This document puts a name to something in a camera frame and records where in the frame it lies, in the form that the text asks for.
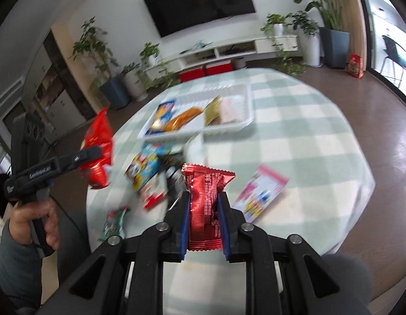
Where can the blue snack packet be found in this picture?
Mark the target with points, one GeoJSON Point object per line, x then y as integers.
{"type": "Point", "coordinates": [162, 115]}

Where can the leafy tree in blue pot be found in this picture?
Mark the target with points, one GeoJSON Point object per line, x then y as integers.
{"type": "Point", "coordinates": [116, 90]}

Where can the person's left hand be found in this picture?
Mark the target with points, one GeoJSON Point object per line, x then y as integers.
{"type": "Point", "coordinates": [26, 220]}

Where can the orange snack packet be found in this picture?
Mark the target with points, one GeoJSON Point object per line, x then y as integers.
{"type": "Point", "coordinates": [181, 119]}

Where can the blue yellow cartoon packet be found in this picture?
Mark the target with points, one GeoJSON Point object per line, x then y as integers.
{"type": "Point", "coordinates": [147, 164]}

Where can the trailing plant in white pot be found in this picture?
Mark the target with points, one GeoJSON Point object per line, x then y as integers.
{"type": "Point", "coordinates": [275, 19]}
{"type": "Point", "coordinates": [150, 51]}

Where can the small plant in ribbed pot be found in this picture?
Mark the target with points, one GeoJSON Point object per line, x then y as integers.
{"type": "Point", "coordinates": [134, 83]}

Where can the plain pink packet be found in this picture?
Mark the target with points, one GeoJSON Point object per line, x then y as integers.
{"type": "Point", "coordinates": [231, 110]}

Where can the white television cabinet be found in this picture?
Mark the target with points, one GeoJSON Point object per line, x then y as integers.
{"type": "Point", "coordinates": [196, 57]}

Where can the built-in wooden cabinet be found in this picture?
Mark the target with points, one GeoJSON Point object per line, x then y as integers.
{"type": "Point", "coordinates": [52, 82]}

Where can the pink cartoon packet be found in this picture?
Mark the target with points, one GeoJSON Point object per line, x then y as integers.
{"type": "Point", "coordinates": [258, 193]}

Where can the bushy plant in tall white pot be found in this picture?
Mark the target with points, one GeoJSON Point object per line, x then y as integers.
{"type": "Point", "coordinates": [311, 49]}

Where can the red storage box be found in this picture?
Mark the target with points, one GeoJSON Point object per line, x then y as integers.
{"type": "Point", "coordinates": [217, 69]}
{"type": "Point", "coordinates": [191, 75]}

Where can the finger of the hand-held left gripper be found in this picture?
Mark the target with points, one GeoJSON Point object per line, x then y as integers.
{"type": "Point", "coordinates": [81, 157]}

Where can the black sliding door frame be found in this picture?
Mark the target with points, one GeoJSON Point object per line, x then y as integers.
{"type": "Point", "coordinates": [365, 23]}

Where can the gold foil packet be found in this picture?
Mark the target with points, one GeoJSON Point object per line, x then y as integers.
{"type": "Point", "coordinates": [212, 111]}

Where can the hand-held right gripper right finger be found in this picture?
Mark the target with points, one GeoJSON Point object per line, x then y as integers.
{"type": "Point", "coordinates": [224, 233]}

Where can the small green snack packet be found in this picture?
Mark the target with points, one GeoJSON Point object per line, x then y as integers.
{"type": "Point", "coordinates": [113, 223]}

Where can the black balcony chair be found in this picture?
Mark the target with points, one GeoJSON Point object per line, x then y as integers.
{"type": "Point", "coordinates": [396, 52]}

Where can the red foil snack packet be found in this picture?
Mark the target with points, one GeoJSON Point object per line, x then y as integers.
{"type": "Point", "coordinates": [204, 203]}

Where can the black wall television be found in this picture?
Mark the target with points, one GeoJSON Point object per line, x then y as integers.
{"type": "Point", "coordinates": [199, 3]}

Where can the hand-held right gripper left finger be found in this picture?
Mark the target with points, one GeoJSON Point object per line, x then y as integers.
{"type": "Point", "coordinates": [183, 236]}

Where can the beige striped curtain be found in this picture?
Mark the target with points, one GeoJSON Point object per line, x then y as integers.
{"type": "Point", "coordinates": [357, 23]}

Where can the white plastic tray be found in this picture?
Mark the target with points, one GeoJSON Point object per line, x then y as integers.
{"type": "Point", "coordinates": [193, 98]}

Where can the broad-leaf plant in blue pot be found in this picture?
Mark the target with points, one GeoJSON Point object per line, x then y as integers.
{"type": "Point", "coordinates": [335, 46]}

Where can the black snack bag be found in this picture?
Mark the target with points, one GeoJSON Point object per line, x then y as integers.
{"type": "Point", "coordinates": [173, 183]}

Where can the large red snack bag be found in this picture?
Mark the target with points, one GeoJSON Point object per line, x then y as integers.
{"type": "Point", "coordinates": [98, 137]}

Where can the pale green long packet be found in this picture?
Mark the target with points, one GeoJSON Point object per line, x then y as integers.
{"type": "Point", "coordinates": [194, 151]}

